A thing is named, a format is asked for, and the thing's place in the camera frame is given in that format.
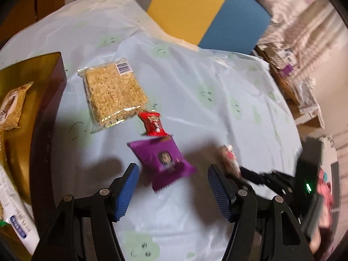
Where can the purple snack packet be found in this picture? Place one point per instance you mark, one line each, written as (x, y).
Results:
(162, 158)

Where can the dark brown gift box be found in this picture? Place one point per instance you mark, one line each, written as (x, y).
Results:
(28, 148)

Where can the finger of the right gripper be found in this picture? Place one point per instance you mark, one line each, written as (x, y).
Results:
(251, 176)

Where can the wooden side table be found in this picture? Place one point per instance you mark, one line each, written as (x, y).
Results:
(312, 119)

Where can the beige patterned bedsheet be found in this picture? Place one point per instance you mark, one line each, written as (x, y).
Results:
(311, 29)

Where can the pink rose candy packet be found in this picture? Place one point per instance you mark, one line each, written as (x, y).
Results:
(229, 160)

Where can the purple small box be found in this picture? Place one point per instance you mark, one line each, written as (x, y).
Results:
(285, 71)

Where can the red patterned candy packet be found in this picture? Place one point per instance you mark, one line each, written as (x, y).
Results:
(152, 123)

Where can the white and blue sachet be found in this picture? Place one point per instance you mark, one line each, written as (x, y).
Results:
(16, 214)

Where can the brown bread snack packet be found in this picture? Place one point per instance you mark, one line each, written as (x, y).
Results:
(12, 105)

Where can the person's hand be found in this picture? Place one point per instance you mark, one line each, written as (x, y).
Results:
(323, 236)

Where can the white tablecloth with green clouds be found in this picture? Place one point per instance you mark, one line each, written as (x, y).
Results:
(207, 99)

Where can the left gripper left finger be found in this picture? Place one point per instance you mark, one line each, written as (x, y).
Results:
(122, 190)

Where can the yellow and blue chair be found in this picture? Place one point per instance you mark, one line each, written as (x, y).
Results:
(227, 25)

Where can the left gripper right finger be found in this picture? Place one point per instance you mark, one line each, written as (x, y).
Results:
(224, 193)

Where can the clear packed rice cracker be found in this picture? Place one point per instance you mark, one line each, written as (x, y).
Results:
(113, 93)

